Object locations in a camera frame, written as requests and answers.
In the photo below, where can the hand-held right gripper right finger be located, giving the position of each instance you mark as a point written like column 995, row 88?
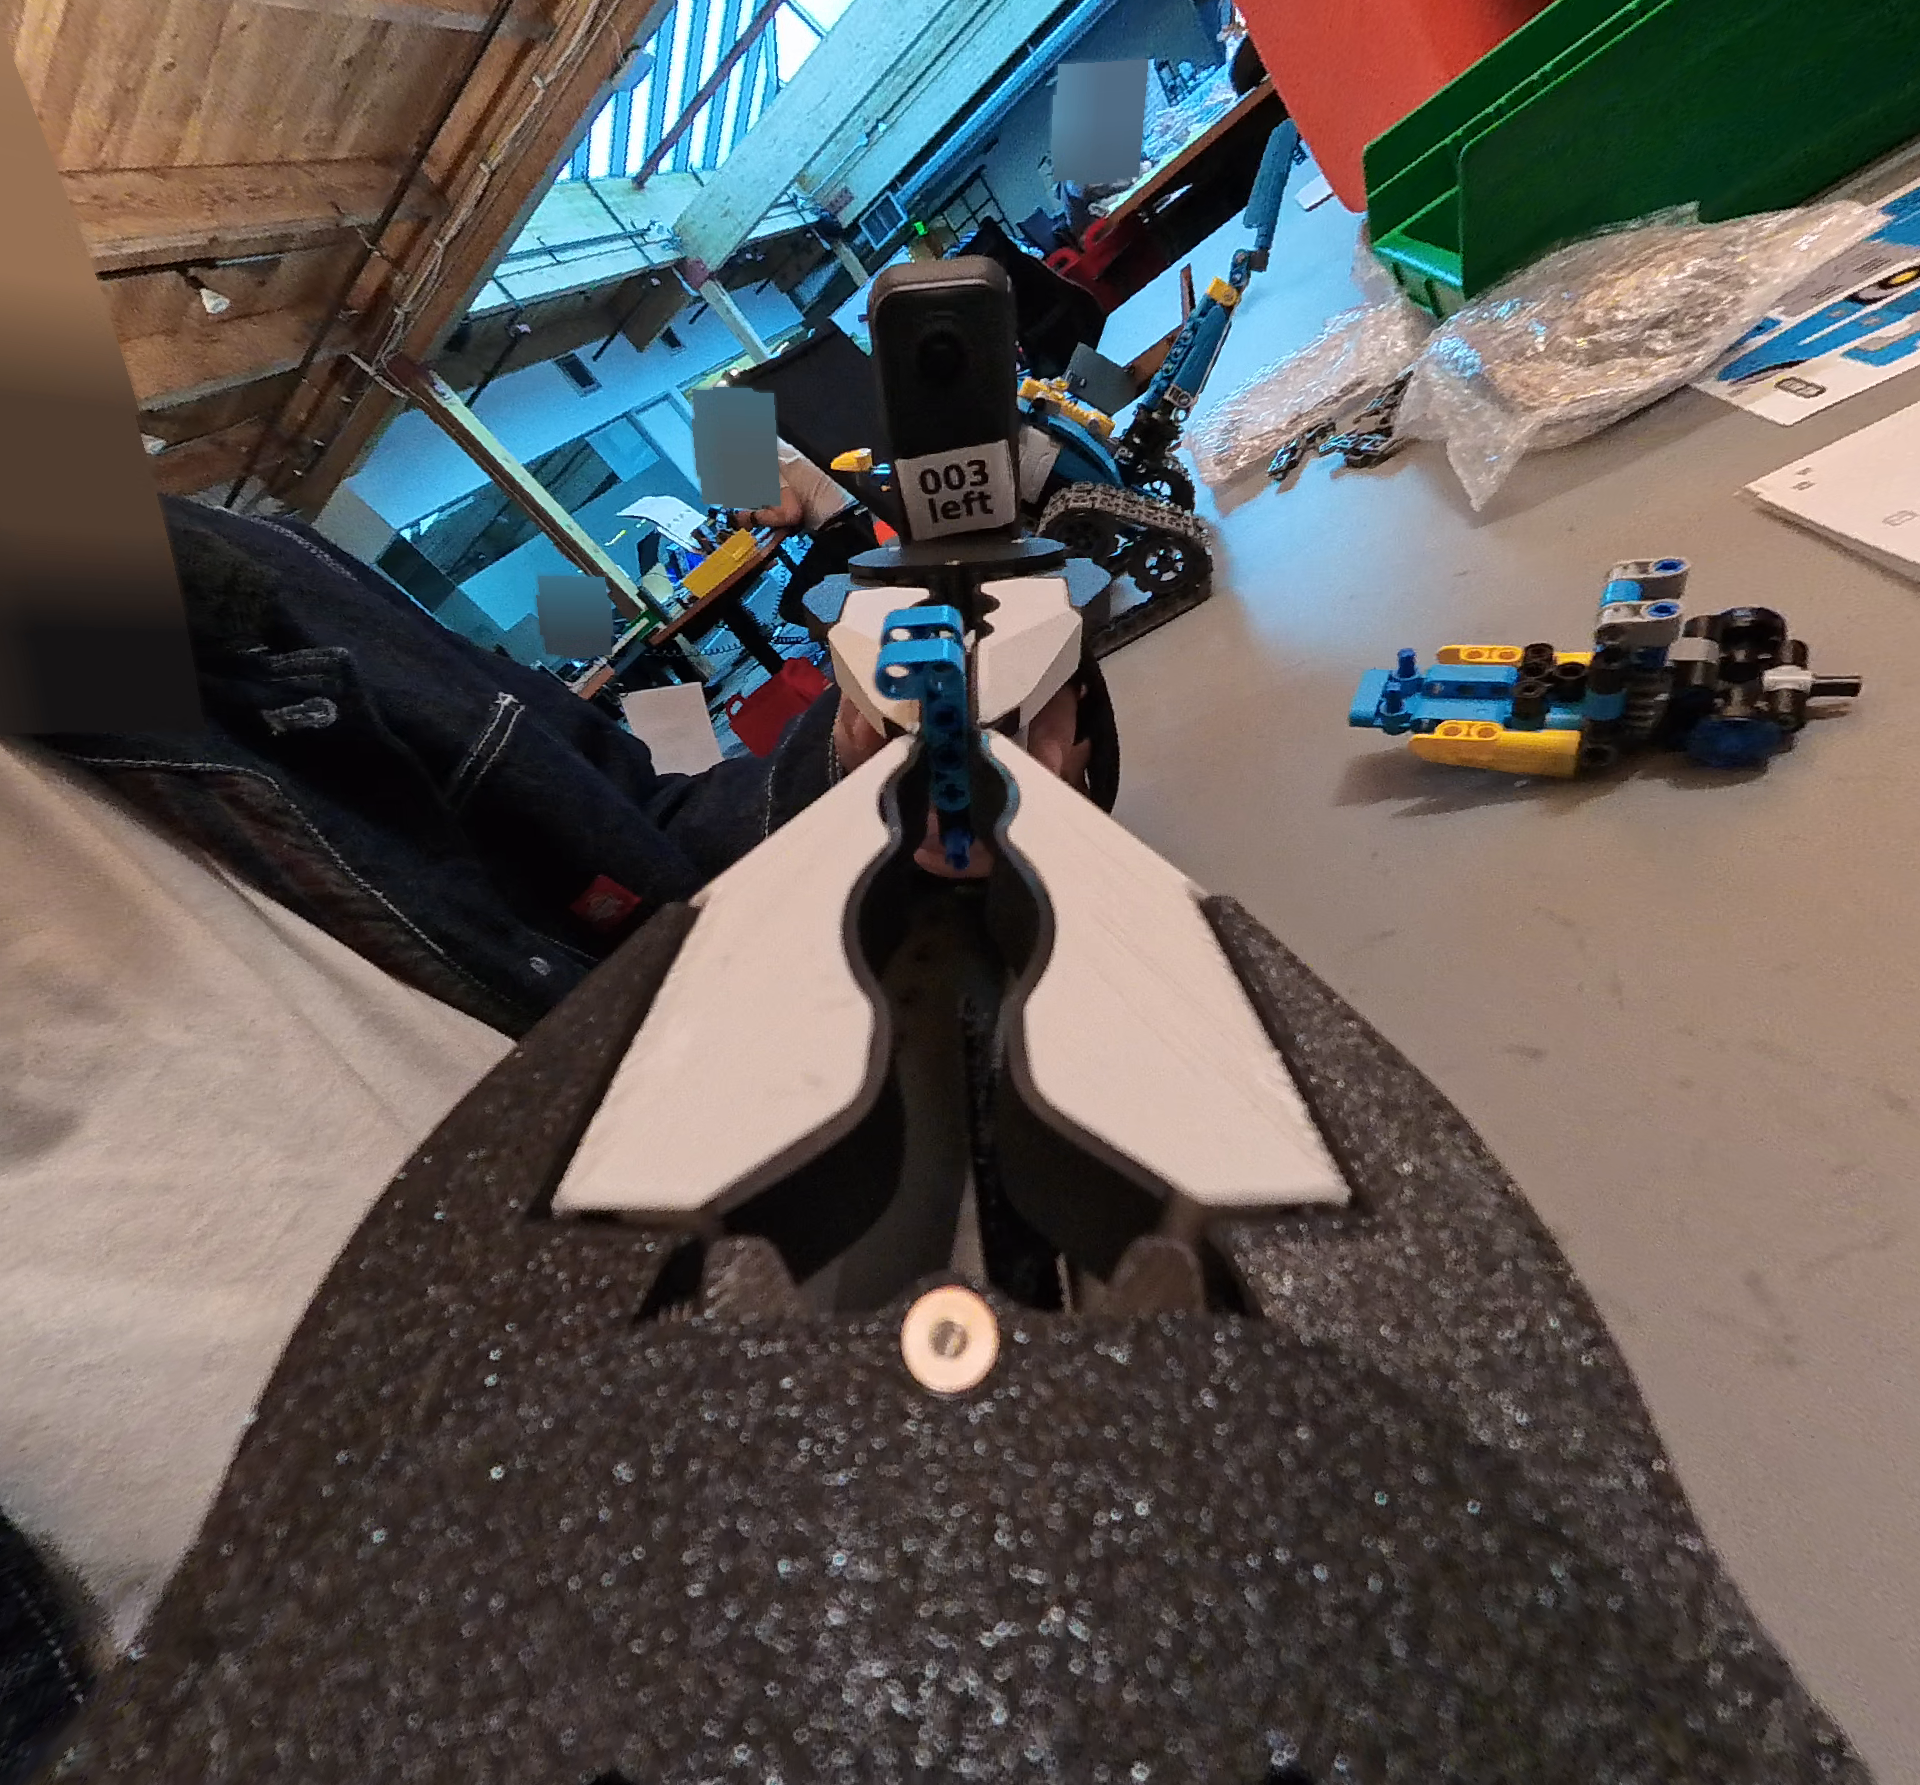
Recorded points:
column 1155, row 1035

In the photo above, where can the white paper booklet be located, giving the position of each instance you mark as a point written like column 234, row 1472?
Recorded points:
column 1844, row 494

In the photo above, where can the blue sticker sheet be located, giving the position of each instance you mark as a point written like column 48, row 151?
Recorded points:
column 1816, row 329

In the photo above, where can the blue yellow toy vehicle assembly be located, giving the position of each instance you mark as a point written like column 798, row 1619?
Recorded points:
column 1590, row 697

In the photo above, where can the grey desk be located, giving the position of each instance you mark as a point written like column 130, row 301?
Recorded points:
column 1498, row 990

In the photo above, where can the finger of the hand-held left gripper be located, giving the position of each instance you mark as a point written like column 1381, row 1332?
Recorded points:
column 867, row 660
column 1035, row 645

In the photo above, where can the clear plastic bag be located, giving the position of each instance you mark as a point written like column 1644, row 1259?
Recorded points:
column 1305, row 390
column 1636, row 314

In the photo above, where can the person's left forearm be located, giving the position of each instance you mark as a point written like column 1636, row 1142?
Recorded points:
column 448, row 766

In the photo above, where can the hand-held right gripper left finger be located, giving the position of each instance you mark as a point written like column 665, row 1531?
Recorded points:
column 719, row 1035

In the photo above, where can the blue L-shaped brick beam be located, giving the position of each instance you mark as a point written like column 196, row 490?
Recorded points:
column 945, row 735

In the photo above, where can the green storage bin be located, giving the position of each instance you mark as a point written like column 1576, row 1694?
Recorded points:
column 1636, row 90

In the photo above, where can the toy tracked excavator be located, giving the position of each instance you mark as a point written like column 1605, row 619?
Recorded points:
column 1140, row 524

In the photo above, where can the person's left hand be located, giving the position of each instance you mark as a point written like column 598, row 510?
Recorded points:
column 1067, row 750

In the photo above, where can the white shirt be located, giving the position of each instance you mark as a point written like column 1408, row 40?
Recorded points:
column 181, row 1141

